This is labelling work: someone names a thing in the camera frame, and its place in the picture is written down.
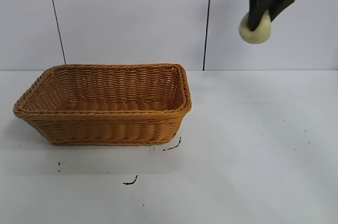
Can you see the pale yellow egg yolk pastry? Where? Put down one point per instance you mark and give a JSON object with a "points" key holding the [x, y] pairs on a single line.
{"points": [[257, 36]]}

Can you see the brown woven wicker basket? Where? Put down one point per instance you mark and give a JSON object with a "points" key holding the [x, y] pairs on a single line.
{"points": [[105, 126]]}

